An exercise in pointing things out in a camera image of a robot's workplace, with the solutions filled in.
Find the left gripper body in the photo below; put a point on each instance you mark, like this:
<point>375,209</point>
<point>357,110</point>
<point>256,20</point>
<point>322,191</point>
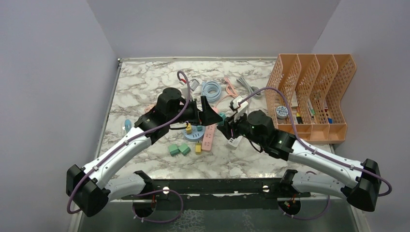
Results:
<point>191,113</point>

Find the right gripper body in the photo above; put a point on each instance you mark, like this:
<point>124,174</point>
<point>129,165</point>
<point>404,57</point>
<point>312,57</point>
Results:
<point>241,127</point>

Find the yellow plug adapter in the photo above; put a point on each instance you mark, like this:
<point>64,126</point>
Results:
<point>198,148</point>
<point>188,129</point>

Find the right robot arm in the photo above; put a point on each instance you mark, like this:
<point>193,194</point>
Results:
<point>352,180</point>

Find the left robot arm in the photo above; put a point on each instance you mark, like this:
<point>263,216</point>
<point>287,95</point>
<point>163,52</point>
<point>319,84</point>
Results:
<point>91,187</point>

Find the green plug adapter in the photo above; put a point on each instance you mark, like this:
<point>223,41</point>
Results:
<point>184,149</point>
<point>173,150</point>

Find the white power strip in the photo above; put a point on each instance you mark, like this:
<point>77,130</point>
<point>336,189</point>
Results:
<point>234,142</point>

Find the pink long power strip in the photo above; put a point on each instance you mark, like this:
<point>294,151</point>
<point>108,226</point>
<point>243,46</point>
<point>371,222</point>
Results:
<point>208,137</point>

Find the blue round power strip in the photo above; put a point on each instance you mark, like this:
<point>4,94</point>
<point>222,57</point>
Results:
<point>195,136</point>

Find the pink round power strip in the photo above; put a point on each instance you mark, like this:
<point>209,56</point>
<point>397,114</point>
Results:
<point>150,108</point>

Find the orange plastic file rack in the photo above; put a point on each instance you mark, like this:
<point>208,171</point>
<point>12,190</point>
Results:
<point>314,85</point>

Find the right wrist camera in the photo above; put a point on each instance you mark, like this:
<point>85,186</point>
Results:
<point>239,106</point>

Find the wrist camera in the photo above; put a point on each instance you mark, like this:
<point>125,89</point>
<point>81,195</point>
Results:
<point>239,106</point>
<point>193,85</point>

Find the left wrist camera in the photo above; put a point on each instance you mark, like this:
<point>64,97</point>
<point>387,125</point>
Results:
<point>193,85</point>

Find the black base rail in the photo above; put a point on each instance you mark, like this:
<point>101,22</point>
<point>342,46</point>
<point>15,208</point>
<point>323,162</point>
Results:
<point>214,194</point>

